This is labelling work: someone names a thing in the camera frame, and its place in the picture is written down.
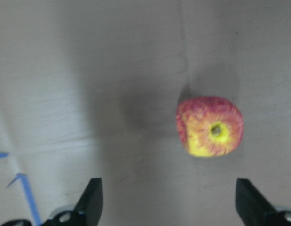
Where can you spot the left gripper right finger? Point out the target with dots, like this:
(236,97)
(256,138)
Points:
(255,210)

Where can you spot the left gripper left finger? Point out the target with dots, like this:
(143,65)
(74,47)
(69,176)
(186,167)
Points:
(87,211)

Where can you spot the red yellow apple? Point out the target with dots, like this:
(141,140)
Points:
(209,126)

